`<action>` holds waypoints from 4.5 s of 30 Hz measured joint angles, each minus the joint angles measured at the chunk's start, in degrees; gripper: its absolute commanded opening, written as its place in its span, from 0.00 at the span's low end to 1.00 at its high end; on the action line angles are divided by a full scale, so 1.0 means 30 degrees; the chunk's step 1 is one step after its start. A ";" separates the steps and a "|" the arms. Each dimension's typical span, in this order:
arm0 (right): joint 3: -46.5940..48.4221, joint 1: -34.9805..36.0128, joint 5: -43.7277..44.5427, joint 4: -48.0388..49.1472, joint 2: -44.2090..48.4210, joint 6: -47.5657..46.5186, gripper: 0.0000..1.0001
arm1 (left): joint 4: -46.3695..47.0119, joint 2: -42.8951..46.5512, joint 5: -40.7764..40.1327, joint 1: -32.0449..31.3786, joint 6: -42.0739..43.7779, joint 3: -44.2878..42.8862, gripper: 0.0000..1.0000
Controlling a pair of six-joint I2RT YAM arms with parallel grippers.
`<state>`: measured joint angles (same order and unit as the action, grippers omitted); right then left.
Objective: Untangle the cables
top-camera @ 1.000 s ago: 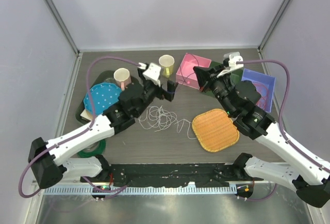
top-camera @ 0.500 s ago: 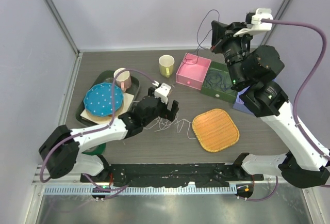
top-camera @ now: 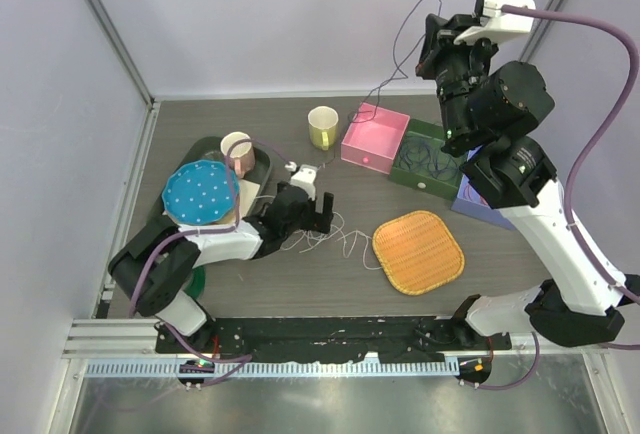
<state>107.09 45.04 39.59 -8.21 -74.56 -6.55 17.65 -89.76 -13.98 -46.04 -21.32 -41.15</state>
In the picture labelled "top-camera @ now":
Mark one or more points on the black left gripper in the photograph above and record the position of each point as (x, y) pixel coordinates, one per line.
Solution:
(318, 221)

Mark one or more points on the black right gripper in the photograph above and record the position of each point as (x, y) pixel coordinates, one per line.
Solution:
(430, 57)

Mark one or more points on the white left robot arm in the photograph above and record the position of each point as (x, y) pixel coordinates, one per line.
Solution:
(154, 266)

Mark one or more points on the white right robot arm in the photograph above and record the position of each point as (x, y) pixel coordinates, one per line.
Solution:
(579, 304)

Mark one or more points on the yellow mug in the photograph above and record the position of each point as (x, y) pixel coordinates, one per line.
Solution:
(323, 123)

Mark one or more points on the pink drawer box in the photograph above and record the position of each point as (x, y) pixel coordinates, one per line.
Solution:
(373, 138)

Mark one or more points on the pink mug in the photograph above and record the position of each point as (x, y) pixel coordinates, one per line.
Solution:
(238, 149)

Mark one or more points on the orange woven basket tray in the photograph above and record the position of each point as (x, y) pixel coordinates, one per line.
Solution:
(417, 252)

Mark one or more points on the green drawer box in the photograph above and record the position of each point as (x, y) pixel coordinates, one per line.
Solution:
(420, 163)

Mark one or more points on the blue polka dot plate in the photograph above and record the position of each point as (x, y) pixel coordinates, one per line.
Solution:
(200, 193)

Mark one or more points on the dark green tray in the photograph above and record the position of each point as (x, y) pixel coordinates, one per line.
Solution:
(253, 184)

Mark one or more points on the green tape roll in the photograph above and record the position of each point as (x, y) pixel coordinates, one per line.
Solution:
(197, 281)

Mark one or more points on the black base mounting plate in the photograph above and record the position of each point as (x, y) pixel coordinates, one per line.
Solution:
(338, 340)

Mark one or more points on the blue drawer box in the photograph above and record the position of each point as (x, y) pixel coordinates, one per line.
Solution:
(470, 203)

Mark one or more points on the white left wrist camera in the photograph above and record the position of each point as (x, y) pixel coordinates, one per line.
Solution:
(303, 176)

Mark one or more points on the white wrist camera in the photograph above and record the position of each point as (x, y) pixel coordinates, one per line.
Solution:
(303, 176)
(496, 26)

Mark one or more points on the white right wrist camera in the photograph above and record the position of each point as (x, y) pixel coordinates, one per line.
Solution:
(496, 26)

